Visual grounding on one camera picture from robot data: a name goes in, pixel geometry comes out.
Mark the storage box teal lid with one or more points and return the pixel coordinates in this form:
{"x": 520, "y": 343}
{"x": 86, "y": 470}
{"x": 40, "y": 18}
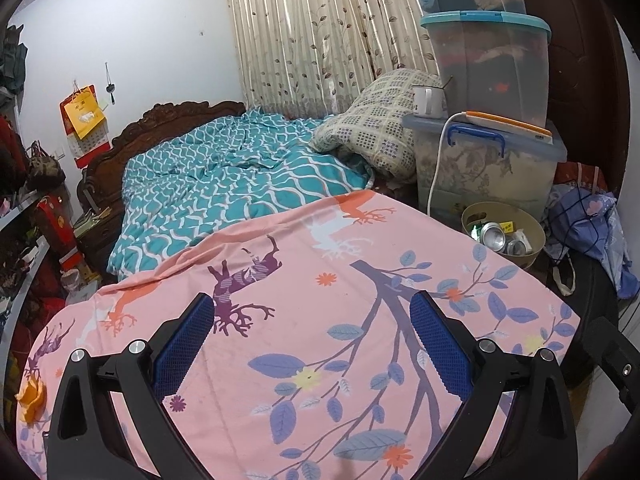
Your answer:
{"x": 490, "y": 70}

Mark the brown handbag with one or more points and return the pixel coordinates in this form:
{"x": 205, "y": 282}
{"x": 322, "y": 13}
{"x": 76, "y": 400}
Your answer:
{"x": 45, "y": 167}

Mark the pink printed bed sheet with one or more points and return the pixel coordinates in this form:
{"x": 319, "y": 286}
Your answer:
{"x": 310, "y": 320}

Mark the orange peel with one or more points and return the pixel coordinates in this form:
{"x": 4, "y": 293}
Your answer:
{"x": 31, "y": 396}

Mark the dark wooden headboard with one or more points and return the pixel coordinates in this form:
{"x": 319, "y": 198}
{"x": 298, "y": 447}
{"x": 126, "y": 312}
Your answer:
{"x": 580, "y": 85}

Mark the leaf print curtain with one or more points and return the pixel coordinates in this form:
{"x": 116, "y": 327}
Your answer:
{"x": 320, "y": 35}

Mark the blue cloth bundle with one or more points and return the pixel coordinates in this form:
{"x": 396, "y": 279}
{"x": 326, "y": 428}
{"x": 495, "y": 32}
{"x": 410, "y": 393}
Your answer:
{"x": 585, "y": 230}

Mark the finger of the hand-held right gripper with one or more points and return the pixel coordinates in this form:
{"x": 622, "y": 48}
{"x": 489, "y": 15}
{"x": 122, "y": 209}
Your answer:
{"x": 617, "y": 360}

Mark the beige waste bin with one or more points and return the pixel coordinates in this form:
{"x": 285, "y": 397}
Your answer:
{"x": 535, "y": 252}

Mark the checked pillow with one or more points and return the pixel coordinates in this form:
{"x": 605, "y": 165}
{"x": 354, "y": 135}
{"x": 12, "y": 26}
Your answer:
{"x": 375, "y": 125}

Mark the carved wooden footboard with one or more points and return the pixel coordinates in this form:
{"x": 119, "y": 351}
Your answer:
{"x": 105, "y": 170}

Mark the silver drink can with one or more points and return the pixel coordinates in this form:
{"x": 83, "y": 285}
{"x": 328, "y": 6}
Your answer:
{"x": 492, "y": 236}
{"x": 517, "y": 247}

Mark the cluttered grey shelf unit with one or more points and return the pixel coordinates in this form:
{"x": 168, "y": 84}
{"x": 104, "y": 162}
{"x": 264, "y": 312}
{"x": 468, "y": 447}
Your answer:
{"x": 20, "y": 260}

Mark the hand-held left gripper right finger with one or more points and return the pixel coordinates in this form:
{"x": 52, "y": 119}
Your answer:
{"x": 440, "y": 345}

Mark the hanging wall ornament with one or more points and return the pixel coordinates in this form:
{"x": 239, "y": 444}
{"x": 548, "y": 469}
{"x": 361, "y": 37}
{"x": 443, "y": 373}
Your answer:
{"x": 110, "y": 87}

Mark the white enamel mug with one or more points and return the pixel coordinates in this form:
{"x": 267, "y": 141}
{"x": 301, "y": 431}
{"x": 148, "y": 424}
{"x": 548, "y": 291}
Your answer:
{"x": 426, "y": 102}

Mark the teal patterned quilt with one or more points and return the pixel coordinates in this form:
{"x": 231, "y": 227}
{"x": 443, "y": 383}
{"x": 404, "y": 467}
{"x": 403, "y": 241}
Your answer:
{"x": 235, "y": 175}

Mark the red gift box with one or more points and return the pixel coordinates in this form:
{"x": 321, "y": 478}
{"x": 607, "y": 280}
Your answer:
{"x": 57, "y": 230}

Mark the red and yellow wall calendar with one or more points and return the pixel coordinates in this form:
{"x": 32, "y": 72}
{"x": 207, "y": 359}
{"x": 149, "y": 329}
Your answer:
{"x": 82, "y": 120}

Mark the red bag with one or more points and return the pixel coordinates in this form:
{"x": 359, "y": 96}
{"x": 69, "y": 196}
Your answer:
{"x": 580, "y": 177}

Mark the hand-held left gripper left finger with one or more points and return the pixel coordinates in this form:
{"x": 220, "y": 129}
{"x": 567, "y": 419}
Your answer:
{"x": 182, "y": 345}

